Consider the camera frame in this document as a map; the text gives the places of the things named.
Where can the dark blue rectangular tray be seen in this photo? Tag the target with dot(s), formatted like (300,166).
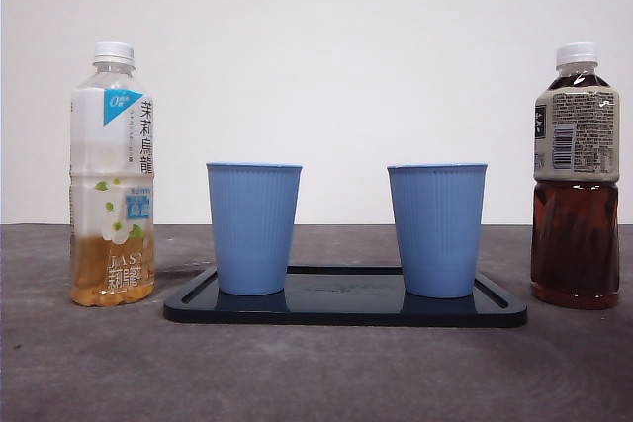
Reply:
(346,311)

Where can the blue ribbed cup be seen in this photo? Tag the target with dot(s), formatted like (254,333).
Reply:
(253,229)
(437,229)

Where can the dark tea bottle white cap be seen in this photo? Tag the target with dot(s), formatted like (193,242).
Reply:
(573,244)

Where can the jasmine tea bottle white cap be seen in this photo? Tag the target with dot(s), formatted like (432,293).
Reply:
(111,185)

